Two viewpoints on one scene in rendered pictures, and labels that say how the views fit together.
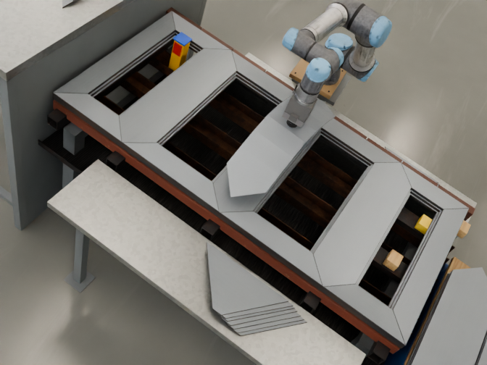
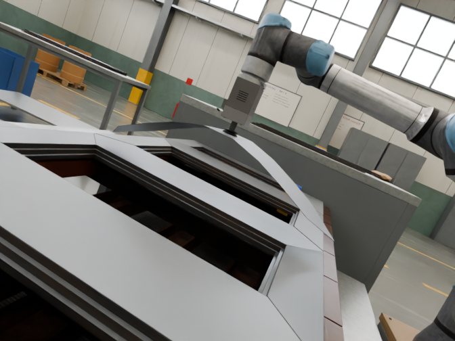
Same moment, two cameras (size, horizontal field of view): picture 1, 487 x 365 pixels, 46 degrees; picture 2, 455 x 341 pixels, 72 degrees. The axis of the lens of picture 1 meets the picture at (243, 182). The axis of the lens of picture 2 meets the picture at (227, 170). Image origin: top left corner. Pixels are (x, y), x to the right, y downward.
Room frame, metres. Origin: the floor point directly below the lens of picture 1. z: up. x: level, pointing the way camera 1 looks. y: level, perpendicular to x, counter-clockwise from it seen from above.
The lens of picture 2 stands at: (1.59, -0.89, 1.08)
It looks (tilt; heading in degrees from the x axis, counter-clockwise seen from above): 10 degrees down; 90
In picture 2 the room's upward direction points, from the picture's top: 24 degrees clockwise
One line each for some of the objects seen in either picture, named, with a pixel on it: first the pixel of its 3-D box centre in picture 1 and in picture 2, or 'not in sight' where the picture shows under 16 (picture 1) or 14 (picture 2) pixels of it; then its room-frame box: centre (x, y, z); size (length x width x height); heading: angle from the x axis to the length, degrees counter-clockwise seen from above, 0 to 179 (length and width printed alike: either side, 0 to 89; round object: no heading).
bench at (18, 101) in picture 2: not in sight; (60, 93); (-0.48, 2.53, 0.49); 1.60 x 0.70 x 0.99; 175
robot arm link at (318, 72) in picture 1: (316, 75); (271, 40); (1.55, -0.07, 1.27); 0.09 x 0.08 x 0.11; 165
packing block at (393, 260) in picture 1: (393, 260); not in sight; (1.33, -0.64, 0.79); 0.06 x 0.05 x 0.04; 167
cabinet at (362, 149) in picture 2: not in sight; (353, 166); (4.73, 8.20, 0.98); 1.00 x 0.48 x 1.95; 172
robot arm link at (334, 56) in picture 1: (325, 60); (307, 56); (1.65, -0.08, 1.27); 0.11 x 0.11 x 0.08; 75
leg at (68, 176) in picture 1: (72, 176); not in sight; (1.36, 0.71, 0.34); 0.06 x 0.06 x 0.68; 77
